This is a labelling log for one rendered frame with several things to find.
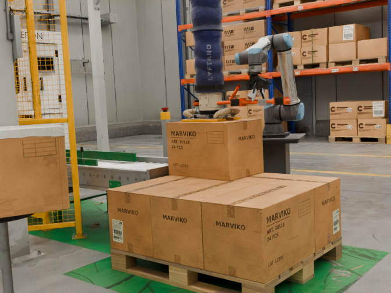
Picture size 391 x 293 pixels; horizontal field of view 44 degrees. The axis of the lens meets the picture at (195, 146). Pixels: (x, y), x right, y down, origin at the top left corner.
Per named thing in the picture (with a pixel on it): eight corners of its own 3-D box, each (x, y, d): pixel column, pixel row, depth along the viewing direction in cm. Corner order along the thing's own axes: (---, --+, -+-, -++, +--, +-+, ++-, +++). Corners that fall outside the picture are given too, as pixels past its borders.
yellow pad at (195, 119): (181, 122, 364) (181, 115, 363) (189, 121, 372) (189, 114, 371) (217, 122, 342) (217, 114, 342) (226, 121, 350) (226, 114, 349)
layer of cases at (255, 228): (110, 247, 328) (106, 189, 324) (202, 215, 404) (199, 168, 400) (264, 284, 252) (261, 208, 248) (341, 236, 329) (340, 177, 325)
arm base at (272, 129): (263, 133, 437) (263, 122, 436) (285, 132, 432) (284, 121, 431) (261, 134, 419) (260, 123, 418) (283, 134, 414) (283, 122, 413)
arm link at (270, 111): (267, 121, 435) (266, 102, 433) (285, 121, 427) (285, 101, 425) (261, 122, 421) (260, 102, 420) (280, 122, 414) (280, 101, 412)
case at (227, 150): (168, 174, 372) (165, 122, 368) (203, 167, 402) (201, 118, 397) (230, 181, 332) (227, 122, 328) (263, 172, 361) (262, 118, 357)
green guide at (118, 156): (36, 155, 552) (35, 147, 551) (44, 154, 560) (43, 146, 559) (135, 161, 451) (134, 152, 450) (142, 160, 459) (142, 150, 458)
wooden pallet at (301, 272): (111, 268, 329) (110, 247, 328) (203, 232, 406) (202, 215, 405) (265, 311, 253) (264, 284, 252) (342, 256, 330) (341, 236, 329)
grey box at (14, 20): (2, 59, 360) (-1, 18, 357) (9, 59, 364) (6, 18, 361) (17, 57, 348) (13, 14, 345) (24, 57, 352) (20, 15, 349)
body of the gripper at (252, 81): (252, 90, 344) (252, 72, 343) (263, 89, 339) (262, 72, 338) (246, 90, 338) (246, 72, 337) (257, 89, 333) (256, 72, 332)
